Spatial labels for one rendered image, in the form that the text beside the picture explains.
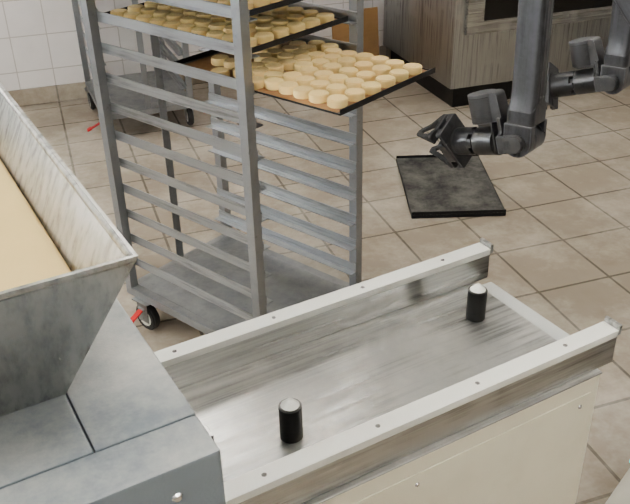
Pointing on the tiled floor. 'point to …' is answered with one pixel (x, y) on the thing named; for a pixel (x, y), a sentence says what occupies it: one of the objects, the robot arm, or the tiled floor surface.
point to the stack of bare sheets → (447, 188)
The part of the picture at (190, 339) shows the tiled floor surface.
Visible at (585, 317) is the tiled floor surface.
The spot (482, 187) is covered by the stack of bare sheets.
